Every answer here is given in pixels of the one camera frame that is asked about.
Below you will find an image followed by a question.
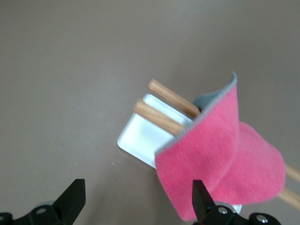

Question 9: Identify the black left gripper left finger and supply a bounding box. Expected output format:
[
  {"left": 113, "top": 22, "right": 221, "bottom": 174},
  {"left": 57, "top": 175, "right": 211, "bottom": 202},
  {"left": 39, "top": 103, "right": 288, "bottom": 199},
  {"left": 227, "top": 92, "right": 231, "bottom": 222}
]
[{"left": 0, "top": 178, "right": 86, "bottom": 225}]

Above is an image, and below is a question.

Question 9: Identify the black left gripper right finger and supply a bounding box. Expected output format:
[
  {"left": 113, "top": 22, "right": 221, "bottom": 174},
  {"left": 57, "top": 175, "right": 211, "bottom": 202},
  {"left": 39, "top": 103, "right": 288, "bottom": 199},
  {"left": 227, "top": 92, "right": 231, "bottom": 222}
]
[{"left": 192, "top": 179, "right": 281, "bottom": 225}]

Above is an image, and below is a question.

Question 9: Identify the pink towel with grey edge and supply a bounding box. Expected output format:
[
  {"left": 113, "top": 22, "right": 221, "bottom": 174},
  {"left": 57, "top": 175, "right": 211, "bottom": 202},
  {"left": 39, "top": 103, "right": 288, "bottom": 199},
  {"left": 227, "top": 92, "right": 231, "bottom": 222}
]
[{"left": 154, "top": 72, "right": 286, "bottom": 222}]

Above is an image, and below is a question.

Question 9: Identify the white rack with wooden bars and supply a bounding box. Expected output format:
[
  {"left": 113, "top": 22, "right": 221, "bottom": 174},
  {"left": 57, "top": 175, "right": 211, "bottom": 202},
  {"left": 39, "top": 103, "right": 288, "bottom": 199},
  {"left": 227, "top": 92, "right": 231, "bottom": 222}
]
[{"left": 116, "top": 78, "right": 300, "bottom": 214}]

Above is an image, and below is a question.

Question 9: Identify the brown table cover sheet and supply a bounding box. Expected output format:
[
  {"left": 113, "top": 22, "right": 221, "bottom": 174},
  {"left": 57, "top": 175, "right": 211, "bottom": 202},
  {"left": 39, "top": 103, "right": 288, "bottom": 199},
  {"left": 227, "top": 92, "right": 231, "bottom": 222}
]
[{"left": 0, "top": 0, "right": 300, "bottom": 225}]

